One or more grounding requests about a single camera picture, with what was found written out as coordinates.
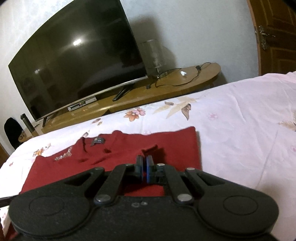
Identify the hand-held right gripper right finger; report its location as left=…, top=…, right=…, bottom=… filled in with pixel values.
left=146, top=155, right=223, bottom=206

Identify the black curved television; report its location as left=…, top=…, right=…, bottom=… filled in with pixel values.
left=8, top=0, right=148, bottom=128

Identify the black cable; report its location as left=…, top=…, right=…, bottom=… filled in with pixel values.
left=146, top=62, right=212, bottom=90

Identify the glass table lamp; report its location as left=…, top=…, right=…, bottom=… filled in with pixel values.
left=139, top=39, right=169, bottom=79

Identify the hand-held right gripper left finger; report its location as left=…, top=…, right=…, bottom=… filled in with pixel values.
left=62, top=155, right=145, bottom=207

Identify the metal door handle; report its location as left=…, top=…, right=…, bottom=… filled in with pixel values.
left=258, top=25, right=275, bottom=50

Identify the brown wooden door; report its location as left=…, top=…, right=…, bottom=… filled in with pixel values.
left=246, top=0, right=296, bottom=76

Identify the red sweater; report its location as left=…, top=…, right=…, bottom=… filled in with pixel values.
left=1, top=126, right=201, bottom=241

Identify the silver set-top box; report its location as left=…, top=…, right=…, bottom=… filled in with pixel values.
left=68, top=96, right=97, bottom=112

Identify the black chair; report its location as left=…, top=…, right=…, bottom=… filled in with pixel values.
left=3, top=117, right=25, bottom=150

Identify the pink floral bedspread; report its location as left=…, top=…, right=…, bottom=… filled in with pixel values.
left=0, top=71, right=296, bottom=241

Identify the wooden television cabinet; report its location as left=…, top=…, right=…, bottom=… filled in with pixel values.
left=18, top=62, right=221, bottom=143

